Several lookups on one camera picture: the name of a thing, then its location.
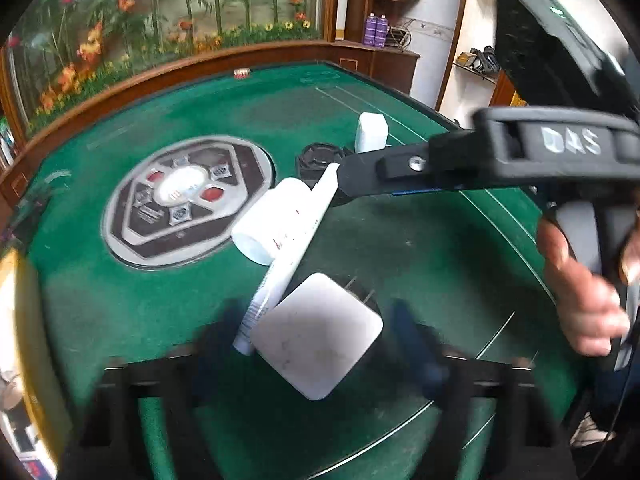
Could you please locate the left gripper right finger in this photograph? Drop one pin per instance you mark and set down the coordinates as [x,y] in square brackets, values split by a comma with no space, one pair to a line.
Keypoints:
[421,351]

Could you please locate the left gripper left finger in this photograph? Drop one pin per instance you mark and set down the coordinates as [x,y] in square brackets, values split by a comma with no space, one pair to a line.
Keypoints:
[213,347]

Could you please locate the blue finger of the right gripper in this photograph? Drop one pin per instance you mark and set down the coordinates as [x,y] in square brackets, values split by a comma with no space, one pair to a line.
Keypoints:
[416,192]

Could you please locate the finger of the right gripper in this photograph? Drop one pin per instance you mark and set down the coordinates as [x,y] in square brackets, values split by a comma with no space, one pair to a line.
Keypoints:
[403,167]

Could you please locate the person's right hand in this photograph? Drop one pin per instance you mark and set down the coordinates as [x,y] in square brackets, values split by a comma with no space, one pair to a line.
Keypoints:
[588,305]

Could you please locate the small white box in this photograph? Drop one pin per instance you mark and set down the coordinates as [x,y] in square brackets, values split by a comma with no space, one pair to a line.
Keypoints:
[372,132]

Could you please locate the white tube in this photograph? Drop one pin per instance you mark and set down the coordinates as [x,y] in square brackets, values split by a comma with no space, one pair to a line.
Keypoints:
[281,271]

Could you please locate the white power adapter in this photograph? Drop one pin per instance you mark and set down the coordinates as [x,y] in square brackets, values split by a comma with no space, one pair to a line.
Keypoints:
[316,335]

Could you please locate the black round lid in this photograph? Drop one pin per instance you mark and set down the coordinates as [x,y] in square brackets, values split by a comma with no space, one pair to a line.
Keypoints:
[313,160]

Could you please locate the round table centre control panel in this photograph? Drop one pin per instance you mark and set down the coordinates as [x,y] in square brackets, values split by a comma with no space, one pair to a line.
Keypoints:
[180,204]

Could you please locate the purple bottles on shelf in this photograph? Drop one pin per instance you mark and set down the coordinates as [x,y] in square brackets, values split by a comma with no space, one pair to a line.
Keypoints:
[375,31]

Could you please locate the small red white tile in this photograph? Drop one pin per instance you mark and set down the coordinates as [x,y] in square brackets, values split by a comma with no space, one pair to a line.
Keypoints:
[241,73]

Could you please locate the yellow rimmed white tray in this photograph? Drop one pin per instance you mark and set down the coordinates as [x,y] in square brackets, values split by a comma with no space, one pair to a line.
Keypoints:
[35,420]

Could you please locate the flower mural glass panel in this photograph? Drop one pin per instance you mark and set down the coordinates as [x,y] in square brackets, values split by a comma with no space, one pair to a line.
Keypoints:
[63,52]

